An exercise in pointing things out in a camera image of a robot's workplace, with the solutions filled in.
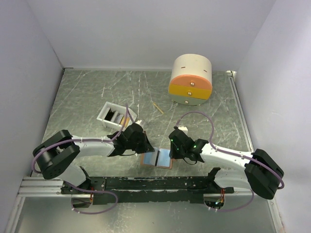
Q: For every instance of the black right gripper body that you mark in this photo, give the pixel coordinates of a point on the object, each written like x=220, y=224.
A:
x=177, y=153

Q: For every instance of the white card stack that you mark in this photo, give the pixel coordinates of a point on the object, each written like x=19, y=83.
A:
x=119, y=118

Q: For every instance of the round white drawer cabinet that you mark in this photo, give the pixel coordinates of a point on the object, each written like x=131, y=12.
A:
x=191, y=80

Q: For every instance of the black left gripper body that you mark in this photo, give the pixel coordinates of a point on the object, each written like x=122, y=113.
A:
x=138, y=145

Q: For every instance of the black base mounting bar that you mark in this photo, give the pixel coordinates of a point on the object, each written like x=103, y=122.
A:
x=158, y=189

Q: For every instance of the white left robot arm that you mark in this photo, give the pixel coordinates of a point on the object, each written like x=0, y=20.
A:
x=55, y=156

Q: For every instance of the pink leather card holder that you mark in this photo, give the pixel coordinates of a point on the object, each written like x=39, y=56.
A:
x=159, y=158

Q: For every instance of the aluminium right side rail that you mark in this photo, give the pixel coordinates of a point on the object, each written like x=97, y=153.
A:
x=231, y=75

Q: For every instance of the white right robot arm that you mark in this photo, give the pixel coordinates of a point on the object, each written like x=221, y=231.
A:
x=250, y=170

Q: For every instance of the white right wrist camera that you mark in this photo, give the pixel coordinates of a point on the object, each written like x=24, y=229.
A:
x=182, y=128

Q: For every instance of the aluminium rail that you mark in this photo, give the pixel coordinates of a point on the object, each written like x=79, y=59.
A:
x=231, y=75
x=39, y=187

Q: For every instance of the aluminium front rail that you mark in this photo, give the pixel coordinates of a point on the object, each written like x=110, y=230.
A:
x=39, y=187

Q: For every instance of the gold card stack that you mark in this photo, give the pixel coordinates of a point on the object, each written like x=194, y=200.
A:
x=125, y=121

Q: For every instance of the white card storage box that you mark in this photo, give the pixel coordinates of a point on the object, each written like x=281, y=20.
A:
x=109, y=113

